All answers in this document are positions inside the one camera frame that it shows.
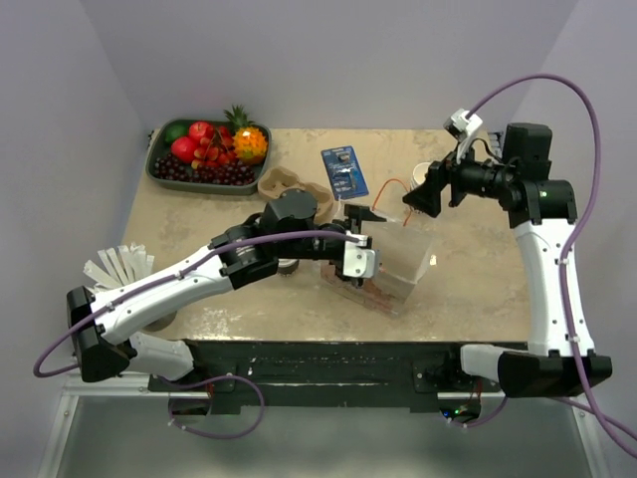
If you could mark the green apple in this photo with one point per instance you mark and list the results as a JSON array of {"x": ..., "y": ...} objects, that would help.
[{"x": 174, "y": 132}]

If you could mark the red apple back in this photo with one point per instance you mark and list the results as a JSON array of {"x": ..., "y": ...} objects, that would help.
[{"x": 201, "y": 132}]

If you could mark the red apple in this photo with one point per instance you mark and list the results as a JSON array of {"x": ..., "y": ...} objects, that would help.
[
  {"x": 185, "y": 149},
  {"x": 201, "y": 132}
]

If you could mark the stack of paper cups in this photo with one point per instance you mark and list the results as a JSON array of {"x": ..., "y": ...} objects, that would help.
[{"x": 419, "y": 174}]

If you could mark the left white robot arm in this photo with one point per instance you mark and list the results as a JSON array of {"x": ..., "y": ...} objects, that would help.
[{"x": 107, "y": 327}]

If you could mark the aluminium frame rail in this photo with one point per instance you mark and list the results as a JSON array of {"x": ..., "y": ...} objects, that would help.
[{"x": 119, "y": 428}]

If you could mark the grey fruit tray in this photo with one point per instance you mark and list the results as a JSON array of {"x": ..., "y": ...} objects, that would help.
[{"x": 157, "y": 148}]

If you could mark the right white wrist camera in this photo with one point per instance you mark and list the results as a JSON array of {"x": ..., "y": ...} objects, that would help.
[{"x": 464, "y": 128}]

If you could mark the black paper coffee cup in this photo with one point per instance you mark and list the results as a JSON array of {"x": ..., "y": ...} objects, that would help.
[{"x": 287, "y": 267}]

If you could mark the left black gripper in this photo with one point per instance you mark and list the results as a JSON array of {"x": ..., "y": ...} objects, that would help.
[{"x": 354, "y": 223}]

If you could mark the red cherries bunch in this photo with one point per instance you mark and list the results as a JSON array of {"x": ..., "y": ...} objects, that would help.
[{"x": 219, "y": 151}]

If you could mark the dark red grape bunch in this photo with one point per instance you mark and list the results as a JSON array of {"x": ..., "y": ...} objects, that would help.
[{"x": 226, "y": 170}]

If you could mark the orange pineapple toy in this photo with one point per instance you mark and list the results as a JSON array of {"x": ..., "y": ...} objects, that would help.
[{"x": 250, "y": 144}]

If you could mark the red apple front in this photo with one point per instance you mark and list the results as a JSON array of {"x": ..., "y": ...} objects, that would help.
[{"x": 185, "y": 149}]

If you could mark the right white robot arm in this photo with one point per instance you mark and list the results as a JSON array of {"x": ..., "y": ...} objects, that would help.
[{"x": 560, "y": 358}]

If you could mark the bottom pulp cup carrier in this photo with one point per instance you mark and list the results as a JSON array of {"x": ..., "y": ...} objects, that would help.
[{"x": 277, "y": 180}]

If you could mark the grey straw holder cup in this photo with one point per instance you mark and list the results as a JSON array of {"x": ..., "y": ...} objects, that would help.
[{"x": 160, "y": 324}]

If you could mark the blue blister pack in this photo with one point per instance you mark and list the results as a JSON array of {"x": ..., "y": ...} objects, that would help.
[{"x": 344, "y": 173}]

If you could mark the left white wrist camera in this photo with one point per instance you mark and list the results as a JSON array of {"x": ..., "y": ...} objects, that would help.
[{"x": 360, "y": 259}]

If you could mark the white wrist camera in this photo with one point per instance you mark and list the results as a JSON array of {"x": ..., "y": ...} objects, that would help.
[
  {"x": 464, "y": 128},
  {"x": 360, "y": 259}
]

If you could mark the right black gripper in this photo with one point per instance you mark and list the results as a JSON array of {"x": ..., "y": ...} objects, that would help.
[{"x": 453, "y": 172}]

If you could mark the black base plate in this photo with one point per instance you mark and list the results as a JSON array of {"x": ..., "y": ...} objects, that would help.
[{"x": 421, "y": 377}]

